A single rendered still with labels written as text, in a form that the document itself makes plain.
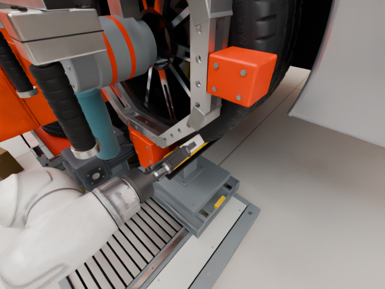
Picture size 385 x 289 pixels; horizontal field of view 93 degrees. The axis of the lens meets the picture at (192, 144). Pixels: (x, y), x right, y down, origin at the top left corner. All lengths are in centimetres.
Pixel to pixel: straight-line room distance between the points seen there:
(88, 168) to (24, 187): 46
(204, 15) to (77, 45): 18
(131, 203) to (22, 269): 16
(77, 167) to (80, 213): 55
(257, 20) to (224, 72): 11
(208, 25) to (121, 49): 21
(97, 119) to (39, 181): 26
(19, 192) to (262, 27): 52
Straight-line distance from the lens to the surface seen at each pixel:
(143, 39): 50
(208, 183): 94
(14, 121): 97
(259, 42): 39
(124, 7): 52
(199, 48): 35
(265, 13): 39
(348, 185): 157
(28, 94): 65
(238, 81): 32
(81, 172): 91
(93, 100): 63
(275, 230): 115
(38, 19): 28
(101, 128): 67
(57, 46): 29
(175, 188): 92
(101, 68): 45
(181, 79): 55
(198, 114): 39
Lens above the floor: 97
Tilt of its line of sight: 41 degrees down
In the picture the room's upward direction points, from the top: straight up
